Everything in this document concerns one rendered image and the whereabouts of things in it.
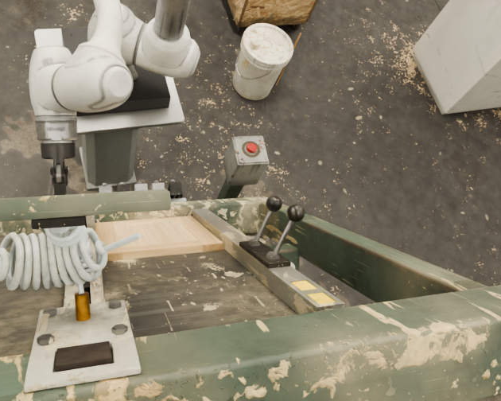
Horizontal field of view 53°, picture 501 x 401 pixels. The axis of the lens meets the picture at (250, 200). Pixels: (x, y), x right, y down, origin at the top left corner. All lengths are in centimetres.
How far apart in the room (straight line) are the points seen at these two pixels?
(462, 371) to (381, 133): 281
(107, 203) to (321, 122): 277
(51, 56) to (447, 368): 98
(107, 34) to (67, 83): 13
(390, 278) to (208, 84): 228
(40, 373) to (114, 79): 67
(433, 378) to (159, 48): 144
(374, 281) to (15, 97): 233
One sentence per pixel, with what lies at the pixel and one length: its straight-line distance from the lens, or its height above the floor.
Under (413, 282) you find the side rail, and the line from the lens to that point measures 101.
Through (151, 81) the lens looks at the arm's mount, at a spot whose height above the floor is 82.
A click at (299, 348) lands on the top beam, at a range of 54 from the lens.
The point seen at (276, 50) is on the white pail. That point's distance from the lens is 297.
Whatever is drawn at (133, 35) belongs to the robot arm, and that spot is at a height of 105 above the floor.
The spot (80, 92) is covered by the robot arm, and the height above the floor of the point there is 156.
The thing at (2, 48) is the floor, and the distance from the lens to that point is 324.
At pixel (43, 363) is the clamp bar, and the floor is 190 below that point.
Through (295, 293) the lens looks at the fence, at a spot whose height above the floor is 162.
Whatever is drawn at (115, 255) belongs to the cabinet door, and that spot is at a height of 123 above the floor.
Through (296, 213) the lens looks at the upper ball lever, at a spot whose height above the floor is 155.
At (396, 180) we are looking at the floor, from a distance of 325.
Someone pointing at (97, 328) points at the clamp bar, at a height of 184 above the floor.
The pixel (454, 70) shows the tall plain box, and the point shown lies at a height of 29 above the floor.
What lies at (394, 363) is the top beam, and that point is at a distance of 59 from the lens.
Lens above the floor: 243
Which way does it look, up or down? 60 degrees down
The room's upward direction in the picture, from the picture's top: 31 degrees clockwise
